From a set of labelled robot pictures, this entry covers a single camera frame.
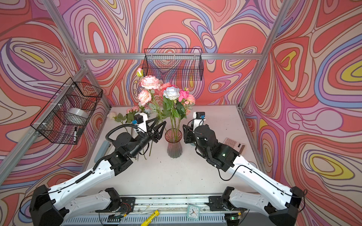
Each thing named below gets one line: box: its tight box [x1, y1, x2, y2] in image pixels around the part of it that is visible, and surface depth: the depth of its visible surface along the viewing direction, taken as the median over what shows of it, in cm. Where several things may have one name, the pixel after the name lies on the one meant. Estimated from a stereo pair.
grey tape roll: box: [67, 107, 90, 119], surface depth 75 cm
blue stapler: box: [94, 140, 110, 163], surface depth 92 cm
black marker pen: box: [73, 126, 77, 143], surface depth 74 cm
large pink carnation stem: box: [136, 67, 164, 122], surface depth 59 cm
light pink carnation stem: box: [184, 94, 196, 116], surface depth 70 cm
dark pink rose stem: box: [178, 89, 190, 103], surface depth 64 cm
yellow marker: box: [140, 209, 160, 226], surface depth 70 cm
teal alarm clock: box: [186, 204, 201, 221], surface depth 71 cm
